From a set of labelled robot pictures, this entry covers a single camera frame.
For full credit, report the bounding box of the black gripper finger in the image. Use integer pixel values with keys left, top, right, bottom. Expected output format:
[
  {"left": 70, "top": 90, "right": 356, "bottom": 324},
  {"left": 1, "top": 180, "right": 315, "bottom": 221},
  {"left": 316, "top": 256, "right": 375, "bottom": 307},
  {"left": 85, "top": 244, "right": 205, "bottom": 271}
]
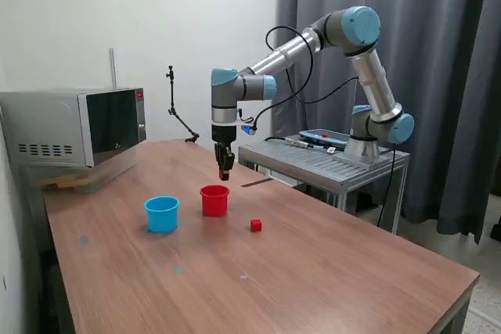
[
  {"left": 214, "top": 141, "right": 225, "bottom": 173},
  {"left": 221, "top": 145, "right": 236, "bottom": 181}
]

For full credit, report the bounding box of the silver microwave oven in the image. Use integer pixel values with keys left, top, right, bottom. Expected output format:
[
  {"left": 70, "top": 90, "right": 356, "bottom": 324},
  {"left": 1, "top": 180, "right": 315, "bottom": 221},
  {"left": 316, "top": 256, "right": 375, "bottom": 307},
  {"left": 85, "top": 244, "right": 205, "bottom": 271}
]
[{"left": 0, "top": 87, "right": 148, "bottom": 170}]

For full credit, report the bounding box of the black pendant cable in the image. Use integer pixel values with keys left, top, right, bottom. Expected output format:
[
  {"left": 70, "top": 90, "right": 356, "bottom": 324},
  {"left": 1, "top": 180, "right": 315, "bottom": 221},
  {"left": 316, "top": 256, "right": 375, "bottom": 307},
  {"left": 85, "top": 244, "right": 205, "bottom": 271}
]
[{"left": 264, "top": 135, "right": 332, "bottom": 150}]

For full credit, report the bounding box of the grey curtain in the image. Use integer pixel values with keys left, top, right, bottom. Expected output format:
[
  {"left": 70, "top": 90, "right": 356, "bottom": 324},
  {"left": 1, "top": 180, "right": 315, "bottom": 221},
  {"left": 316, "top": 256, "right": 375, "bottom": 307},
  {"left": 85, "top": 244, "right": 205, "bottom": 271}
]
[{"left": 272, "top": 0, "right": 501, "bottom": 245}]

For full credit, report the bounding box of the blue plastic bin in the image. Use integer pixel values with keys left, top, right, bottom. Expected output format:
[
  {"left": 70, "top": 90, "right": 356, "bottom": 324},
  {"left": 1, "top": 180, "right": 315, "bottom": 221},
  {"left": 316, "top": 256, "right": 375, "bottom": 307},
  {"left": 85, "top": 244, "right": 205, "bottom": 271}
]
[{"left": 143, "top": 195, "right": 181, "bottom": 235}]

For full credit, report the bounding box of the dark thin flat strip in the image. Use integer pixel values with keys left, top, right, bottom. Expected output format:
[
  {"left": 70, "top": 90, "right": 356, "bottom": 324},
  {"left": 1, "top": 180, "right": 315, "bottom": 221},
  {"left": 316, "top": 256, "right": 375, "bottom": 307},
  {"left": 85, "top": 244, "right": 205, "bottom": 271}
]
[{"left": 240, "top": 178, "right": 272, "bottom": 189}]

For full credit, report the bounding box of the white wall pole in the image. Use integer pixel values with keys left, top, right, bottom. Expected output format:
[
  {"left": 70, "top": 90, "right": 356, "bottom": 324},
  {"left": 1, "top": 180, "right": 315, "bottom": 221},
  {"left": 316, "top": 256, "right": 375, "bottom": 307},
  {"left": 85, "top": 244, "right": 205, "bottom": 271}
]
[{"left": 109, "top": 47, "right": 118, "bottom": 91}]

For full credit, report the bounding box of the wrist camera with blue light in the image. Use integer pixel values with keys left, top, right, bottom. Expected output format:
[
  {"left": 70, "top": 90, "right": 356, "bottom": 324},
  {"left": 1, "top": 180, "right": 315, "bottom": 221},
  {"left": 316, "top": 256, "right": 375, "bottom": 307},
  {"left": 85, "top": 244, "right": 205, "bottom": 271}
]
[{"left": 236, "top": 122, "right": 259, "bottom": 138}]

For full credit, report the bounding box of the red plastic bin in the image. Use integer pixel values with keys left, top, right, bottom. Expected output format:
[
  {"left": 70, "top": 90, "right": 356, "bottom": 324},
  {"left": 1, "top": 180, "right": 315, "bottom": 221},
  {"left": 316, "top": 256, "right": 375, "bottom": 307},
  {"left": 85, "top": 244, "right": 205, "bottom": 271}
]
[{"left": 199, "top": 184, "right": 231, "bottom": 218}]

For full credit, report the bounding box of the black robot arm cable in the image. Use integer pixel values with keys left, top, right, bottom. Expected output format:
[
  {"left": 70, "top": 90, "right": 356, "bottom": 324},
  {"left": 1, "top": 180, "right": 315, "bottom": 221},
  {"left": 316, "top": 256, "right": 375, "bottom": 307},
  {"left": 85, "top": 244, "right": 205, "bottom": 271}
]
[{"left": 253, "top": 26, "right": 359, "bottom": 126}]

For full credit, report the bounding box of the black stand power cable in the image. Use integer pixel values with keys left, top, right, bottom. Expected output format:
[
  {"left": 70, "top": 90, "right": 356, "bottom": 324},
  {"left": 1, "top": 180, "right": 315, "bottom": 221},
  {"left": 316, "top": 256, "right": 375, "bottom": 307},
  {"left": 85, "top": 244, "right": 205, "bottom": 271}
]
[{"left": 377, "top": 140, "right": 397, "bottom": 228}]

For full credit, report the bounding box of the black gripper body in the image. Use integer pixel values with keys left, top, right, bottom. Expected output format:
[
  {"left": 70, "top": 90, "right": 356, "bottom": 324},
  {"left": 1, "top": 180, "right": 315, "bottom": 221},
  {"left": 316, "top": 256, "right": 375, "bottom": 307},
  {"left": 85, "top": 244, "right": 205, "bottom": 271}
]
[{"left": 211, "top": 124, "right": 237, "bottom": 145}]

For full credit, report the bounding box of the robot teach pendant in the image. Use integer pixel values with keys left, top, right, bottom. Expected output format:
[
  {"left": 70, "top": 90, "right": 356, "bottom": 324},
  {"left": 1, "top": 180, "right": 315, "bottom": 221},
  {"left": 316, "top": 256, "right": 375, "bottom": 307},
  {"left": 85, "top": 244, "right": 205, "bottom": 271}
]
[{"left": 299, "top": 127, "right": 350, "bottom": 147}]

